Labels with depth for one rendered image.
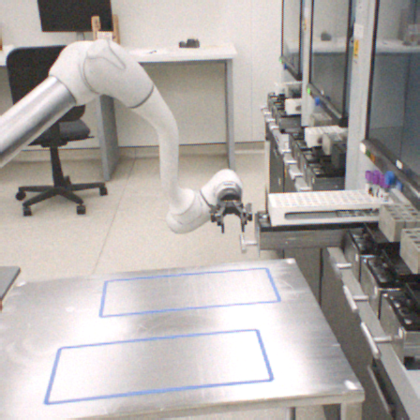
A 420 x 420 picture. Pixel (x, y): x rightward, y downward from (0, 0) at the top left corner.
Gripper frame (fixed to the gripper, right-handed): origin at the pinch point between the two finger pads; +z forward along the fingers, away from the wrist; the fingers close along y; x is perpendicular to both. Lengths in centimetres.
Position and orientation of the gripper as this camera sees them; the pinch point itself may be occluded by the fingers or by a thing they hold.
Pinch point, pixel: (232, 223)
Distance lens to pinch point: 170.3
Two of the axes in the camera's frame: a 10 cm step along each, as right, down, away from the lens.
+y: 10.0, -0.4, 0.1
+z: 0.2, 3.7, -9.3
